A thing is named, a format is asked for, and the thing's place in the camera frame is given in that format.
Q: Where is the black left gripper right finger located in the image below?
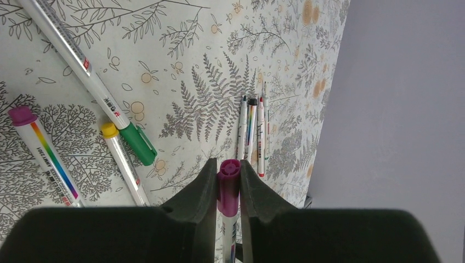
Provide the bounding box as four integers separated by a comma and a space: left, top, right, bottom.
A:
240, 161, 440, 262

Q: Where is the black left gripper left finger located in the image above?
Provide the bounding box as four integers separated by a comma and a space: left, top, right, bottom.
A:
1, 158, 218, 262

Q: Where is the purple cap pen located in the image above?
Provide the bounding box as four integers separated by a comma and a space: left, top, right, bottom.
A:
217, 159, 241, 262
8, 106, 85, 208

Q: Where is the green cap long pen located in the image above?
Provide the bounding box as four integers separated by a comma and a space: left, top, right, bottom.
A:
19, 1, 157, 166

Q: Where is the yellow cap pen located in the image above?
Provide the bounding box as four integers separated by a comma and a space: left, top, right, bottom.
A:
100, 122, 150, 207

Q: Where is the red cap pen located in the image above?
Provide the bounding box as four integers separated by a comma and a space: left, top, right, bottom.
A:
257, 97, 265, 178

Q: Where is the black cap pen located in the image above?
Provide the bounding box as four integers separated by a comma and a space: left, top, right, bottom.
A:
245, 98, 258, 163

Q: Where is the clear cap pen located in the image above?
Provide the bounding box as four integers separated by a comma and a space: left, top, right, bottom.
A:
262, 81, 270, 161

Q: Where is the floral tablecloth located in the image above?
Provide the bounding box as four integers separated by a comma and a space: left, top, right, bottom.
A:
1, 1, 350, 246

